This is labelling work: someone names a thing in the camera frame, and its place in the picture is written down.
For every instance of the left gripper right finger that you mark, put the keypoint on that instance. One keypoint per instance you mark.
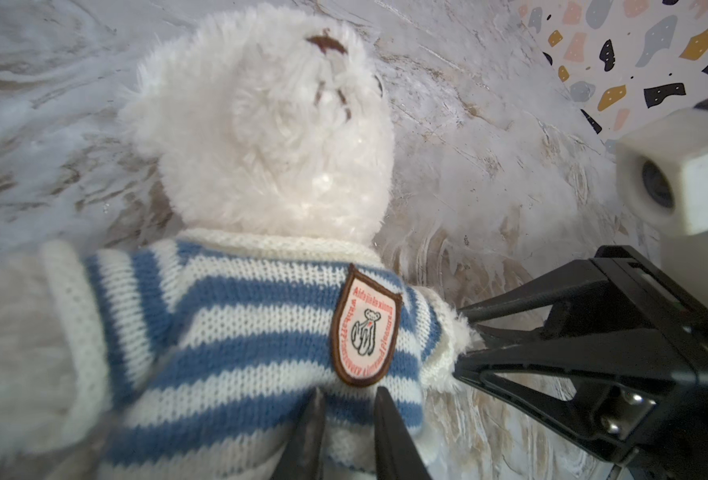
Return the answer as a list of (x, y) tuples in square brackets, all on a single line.
[(397, 457)]

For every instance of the blue white striped knit sweater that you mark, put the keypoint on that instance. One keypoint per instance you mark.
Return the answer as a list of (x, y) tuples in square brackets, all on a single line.
[(209, 346)]

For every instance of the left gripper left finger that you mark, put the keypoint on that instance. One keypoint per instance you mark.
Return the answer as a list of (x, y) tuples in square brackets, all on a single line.
[(301, 459)]

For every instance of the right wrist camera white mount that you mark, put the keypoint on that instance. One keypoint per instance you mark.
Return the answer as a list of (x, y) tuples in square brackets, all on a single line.
[(662, 175)]

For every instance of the white fluffy teddy bear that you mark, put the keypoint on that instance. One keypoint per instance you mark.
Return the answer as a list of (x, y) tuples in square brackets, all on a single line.
[(268, 122)]

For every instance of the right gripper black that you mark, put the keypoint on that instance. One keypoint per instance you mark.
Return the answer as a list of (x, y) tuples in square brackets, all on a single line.
[(619, 367)]

